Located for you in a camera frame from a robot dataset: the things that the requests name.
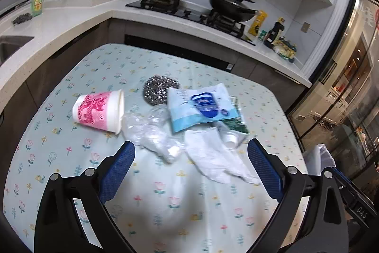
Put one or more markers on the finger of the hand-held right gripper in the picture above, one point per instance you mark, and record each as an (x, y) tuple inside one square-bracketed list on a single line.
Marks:
[(343, 176)]

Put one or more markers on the black gas stove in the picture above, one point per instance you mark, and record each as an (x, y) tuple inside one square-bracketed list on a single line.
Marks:
[(177, 10)]

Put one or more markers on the clear plastic bag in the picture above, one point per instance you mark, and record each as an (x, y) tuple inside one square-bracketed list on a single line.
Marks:
[(142, 134)]

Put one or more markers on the floral tablecloth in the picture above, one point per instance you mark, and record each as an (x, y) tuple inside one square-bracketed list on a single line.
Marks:
[(162, 211)]

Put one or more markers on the black wok with lid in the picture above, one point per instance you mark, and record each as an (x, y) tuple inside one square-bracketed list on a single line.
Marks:
[(231, 8)]

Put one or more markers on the seasoning jar set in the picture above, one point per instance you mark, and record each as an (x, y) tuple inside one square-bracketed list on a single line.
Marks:
[(287, 50)]

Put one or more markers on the dark scouring pad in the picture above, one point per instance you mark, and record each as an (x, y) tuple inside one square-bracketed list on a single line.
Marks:
[(22, 18)]

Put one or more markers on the dark soy sauce bottle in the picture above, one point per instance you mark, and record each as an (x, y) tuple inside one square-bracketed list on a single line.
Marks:
[(274, 33)]

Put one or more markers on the yellow seasoning packet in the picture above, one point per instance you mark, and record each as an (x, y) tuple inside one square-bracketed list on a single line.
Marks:
[(257, 23)]

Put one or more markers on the wall outlet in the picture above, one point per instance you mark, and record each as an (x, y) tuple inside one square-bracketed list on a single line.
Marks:
[(306, 27)]

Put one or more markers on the light blue wipes packet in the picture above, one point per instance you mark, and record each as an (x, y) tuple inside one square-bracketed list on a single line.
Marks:
[(201, 106)]

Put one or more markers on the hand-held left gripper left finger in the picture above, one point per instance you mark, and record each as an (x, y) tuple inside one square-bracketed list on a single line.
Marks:
[(117, 170)]

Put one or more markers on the dark green wrapper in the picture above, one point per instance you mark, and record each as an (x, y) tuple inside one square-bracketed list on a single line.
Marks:
[(237, 124)]

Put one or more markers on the pink white paper cup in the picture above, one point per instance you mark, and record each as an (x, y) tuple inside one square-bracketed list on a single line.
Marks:
[(94, 110)]

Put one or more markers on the small white bottle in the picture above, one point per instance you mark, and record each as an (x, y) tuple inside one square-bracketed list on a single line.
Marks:
[(230, 140)]

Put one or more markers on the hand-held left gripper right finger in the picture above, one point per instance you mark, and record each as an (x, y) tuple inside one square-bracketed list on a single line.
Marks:
[(265, 170)]

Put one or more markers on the white-topped kitchen counter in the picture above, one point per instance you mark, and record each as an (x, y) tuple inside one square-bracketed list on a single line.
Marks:
[(88, 16)]

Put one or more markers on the small green packet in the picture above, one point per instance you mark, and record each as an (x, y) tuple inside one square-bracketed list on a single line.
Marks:
[(262, 36)]

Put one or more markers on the kitchen sink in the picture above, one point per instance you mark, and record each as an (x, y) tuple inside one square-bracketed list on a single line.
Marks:
[(13, 48)]

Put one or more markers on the glass sliding door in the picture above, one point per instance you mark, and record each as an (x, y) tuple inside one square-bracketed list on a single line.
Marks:
[(340, 93)]

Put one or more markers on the trash bin with clear liner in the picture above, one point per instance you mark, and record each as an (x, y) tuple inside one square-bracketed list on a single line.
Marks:
[(316, 158)]

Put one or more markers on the clear disposable glove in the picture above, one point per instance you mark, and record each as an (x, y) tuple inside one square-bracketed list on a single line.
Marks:
[(213, 158)]

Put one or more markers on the steel wool scrubber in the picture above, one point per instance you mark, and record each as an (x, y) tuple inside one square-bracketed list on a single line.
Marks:
[(157, 90)]

